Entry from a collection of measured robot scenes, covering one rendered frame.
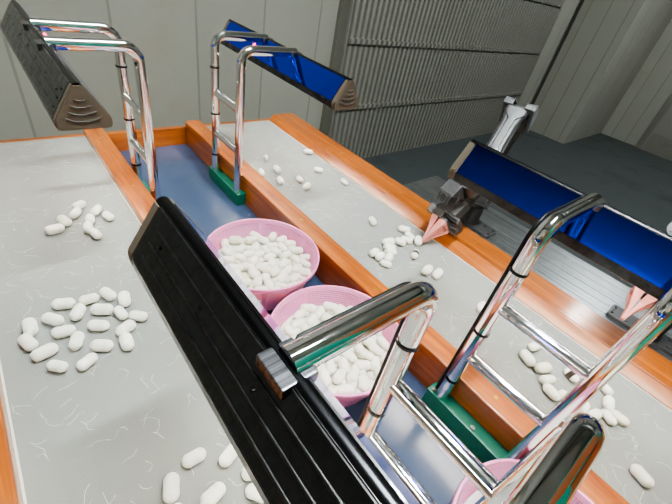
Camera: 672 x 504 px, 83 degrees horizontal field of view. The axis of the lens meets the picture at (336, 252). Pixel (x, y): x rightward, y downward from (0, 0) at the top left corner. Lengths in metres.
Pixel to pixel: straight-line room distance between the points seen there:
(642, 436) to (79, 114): 1.12
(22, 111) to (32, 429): 1.75
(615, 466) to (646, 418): 0.16
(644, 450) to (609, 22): 5.14
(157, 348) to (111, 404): 0.11
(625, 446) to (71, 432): 0.91
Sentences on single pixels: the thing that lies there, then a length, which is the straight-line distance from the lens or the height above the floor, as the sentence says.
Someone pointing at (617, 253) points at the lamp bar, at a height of 1.07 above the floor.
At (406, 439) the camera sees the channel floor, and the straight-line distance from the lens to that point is 0.77.
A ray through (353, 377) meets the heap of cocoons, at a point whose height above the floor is 0.74.
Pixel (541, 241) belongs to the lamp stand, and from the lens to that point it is 0.56.
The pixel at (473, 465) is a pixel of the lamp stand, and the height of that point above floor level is 0.97.
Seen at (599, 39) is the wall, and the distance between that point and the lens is 5.73.
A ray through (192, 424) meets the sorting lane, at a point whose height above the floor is 0.74.
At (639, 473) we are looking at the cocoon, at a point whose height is 0.76.
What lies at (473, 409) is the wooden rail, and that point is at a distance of 0.79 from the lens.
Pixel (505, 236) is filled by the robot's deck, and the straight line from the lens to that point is 1.47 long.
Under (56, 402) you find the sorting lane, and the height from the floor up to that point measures 0.74.
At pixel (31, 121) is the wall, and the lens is 2.30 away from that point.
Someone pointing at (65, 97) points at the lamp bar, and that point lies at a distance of 0.74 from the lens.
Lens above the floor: 1.33
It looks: 37 degrees down
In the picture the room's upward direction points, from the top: 13 degrees clockwise
